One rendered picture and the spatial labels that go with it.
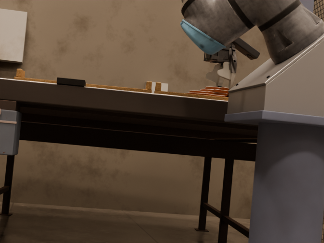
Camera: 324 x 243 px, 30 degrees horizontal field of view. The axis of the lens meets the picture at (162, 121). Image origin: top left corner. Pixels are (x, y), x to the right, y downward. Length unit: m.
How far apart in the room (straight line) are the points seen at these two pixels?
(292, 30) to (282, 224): 0.45
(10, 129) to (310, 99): 0.78
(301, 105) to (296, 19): 0.21
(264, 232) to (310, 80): 0.36
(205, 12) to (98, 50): 5.49
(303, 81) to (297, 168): 0.20
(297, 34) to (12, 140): 0.78
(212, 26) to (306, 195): 0.45
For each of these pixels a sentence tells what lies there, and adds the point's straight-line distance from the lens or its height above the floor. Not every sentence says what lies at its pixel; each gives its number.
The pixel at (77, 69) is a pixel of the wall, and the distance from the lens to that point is 6.88.
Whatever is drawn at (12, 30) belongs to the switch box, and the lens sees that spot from 6.74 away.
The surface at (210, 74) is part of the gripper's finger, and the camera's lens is 2.00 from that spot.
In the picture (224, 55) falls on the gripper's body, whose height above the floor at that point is 1.08.
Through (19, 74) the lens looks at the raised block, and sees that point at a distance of 1.85.
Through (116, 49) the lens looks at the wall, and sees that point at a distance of 6.95.
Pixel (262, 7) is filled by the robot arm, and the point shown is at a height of 1.11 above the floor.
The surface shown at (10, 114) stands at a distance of 1.66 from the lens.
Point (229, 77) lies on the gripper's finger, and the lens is 1.91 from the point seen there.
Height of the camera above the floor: 0.77
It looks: 2 degrees up
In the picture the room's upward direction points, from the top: 5 degrees clockwise
